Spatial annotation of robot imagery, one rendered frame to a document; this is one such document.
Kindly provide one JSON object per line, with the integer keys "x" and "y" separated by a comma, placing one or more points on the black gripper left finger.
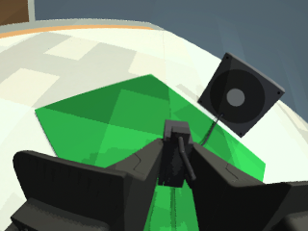
{"x": 119, "y": 194}

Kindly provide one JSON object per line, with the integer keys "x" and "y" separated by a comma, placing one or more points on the black cooling fan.
{"x": 241, "y": 93}

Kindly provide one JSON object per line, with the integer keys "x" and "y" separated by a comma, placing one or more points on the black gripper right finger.
{"x": 228, "y": 199}

